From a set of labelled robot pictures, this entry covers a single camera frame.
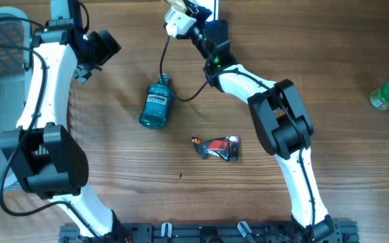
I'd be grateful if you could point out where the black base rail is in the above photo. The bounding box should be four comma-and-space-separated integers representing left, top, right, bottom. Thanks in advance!
58, 220, 360, 243

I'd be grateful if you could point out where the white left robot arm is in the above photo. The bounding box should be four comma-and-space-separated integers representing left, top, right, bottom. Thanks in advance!
0, 1, 130, 242

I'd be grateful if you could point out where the white barcode scanner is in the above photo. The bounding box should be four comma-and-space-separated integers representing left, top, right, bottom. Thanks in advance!
197, 0, 219, 22

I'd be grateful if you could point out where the white brown snack pouch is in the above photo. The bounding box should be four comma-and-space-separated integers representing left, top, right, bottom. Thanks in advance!
162, 0, 187, 11

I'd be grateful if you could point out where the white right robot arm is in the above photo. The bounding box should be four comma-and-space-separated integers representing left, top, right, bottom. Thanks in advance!
165, 0, 334, 242

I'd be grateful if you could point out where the blue mouthwash bottle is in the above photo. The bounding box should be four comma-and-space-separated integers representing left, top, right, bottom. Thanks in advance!
138, 73, 173, 130

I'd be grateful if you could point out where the black red snack packet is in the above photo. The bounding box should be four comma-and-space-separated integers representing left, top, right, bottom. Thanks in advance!
192, 136, 240, 162

